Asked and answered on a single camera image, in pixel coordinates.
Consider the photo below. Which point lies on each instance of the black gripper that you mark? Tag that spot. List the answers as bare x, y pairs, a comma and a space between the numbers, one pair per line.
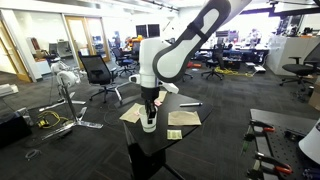
150, 95

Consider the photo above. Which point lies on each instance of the white paper cup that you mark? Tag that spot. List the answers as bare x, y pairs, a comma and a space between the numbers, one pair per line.
148, 128

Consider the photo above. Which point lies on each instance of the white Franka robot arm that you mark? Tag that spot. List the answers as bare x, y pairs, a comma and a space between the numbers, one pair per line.
173, 63

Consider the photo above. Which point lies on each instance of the long brown paper napkin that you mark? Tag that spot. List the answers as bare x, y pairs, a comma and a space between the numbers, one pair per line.
131, 114

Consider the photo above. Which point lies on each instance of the yellow-green small packet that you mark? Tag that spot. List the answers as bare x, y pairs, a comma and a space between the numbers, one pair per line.
174, 134

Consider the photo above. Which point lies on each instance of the white pen with blue tip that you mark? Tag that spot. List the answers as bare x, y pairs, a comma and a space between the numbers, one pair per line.
190, 104

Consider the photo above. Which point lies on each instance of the blue office chair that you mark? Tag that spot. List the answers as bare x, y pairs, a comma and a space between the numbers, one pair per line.
123, 61

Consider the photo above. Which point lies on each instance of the black mesh office chair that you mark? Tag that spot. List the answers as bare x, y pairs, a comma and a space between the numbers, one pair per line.
96, 71

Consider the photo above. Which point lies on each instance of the red floor object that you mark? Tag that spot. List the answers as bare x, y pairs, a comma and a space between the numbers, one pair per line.
195, 65

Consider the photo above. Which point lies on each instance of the black computer monitor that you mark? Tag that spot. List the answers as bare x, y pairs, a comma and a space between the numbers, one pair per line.
153, 30
141, 31

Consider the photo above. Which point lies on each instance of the silver stand with white head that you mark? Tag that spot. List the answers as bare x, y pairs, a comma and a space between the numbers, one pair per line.
68, 80

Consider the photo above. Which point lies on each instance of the black swivel office chair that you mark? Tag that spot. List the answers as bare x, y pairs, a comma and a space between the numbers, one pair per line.
216, 56

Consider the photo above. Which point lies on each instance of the green-tipped small tool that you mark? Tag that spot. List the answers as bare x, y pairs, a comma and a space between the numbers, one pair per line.
245, 147

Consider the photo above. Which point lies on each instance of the wooden framed glass door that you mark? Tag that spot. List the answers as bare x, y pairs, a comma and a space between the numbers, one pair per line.
71, 40

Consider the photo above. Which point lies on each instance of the long office desk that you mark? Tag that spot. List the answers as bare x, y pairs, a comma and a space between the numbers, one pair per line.
240, 51

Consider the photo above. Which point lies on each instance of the silver metal box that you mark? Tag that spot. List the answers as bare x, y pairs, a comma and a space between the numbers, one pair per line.
25, 116

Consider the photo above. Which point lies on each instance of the black equipment case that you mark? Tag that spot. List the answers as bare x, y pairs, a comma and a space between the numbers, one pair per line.
13, 131

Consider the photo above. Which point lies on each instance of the white flat device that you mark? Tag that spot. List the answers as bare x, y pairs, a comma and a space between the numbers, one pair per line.
8, 90

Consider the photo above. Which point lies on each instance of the black perforated breadboard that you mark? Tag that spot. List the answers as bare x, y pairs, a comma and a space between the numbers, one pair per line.
286, 150

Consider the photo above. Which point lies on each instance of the white counter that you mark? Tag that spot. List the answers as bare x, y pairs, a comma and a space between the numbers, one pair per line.
283, 53

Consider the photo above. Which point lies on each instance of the black armrest office chair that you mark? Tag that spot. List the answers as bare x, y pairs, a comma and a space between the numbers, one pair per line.
300, 69

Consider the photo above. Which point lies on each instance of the small black pedestal table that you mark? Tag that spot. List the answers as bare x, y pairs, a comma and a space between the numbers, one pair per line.
156, 141

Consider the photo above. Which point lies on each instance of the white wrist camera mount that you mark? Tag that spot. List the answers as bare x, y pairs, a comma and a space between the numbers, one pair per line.
170, 87

